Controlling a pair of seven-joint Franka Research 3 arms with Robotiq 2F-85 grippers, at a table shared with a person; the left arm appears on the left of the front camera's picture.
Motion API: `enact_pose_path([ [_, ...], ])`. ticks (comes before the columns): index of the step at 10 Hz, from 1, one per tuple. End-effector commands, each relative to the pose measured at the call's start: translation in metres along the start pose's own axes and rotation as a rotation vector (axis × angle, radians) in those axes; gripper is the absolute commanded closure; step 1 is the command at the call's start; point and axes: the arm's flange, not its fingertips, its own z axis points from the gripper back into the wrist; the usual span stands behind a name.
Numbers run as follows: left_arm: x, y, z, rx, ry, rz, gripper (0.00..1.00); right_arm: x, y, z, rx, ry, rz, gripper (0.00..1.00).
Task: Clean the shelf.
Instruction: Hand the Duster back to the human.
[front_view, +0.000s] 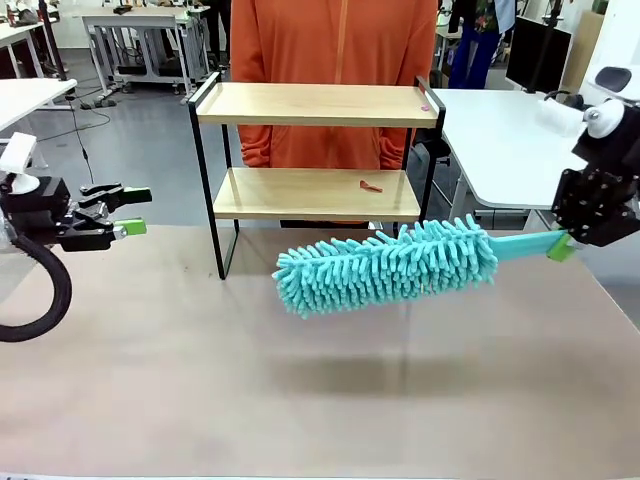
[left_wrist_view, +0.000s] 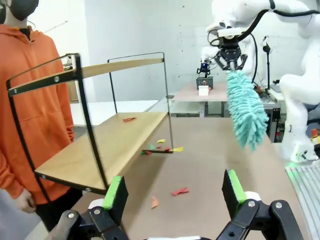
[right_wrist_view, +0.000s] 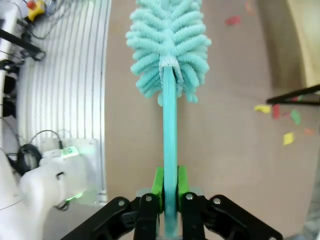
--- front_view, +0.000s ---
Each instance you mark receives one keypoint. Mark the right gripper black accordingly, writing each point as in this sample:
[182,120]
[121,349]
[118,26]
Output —
[605,210]

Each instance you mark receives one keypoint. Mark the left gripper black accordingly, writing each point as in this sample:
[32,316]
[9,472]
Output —
[35,210]

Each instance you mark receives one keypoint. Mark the teal microfiber duster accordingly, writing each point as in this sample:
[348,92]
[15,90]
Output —
[375,270]

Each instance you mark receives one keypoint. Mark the person's left forearm orange sleeve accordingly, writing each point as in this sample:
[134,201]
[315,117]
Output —
[392,150]

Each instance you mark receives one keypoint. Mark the person's right forearm orange sleeve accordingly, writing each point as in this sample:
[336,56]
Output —
[257,147]

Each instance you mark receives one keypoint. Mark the white table with rounded corner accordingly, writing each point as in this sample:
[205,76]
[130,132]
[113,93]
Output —
[500,150]

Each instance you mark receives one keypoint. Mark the white side table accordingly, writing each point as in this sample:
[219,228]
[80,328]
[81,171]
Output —
[25,97]

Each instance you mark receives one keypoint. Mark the black office chair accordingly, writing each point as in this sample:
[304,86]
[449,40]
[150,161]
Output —
[430,150]

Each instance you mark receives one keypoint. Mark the black stand pole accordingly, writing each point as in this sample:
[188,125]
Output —
[54,45]

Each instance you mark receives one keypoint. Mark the large red paper scrap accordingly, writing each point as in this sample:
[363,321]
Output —
[371,186]

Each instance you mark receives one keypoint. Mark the black monitor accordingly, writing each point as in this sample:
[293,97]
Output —
[537,50]

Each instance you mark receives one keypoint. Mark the tan board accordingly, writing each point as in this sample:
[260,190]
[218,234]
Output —
[585,50]

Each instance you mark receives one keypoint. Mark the person in dark clothes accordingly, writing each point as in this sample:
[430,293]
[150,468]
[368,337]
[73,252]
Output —
[220,30]

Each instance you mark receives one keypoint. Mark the white desk with clutter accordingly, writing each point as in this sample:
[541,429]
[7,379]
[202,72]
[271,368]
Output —
[20,32]

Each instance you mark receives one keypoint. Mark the person in blue trousers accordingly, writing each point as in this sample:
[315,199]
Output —
[475,50]

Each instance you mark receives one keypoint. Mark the person in orange hoodie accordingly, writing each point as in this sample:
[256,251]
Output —
[325,50]

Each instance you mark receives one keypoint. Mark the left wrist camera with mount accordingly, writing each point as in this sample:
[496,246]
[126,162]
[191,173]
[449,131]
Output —
[17,155]

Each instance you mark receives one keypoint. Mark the grey metal frame desk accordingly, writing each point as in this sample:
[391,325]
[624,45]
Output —
[135,20]

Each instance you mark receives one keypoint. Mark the black frame wooden two-tier shelf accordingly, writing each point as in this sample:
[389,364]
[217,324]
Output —
[320,112]

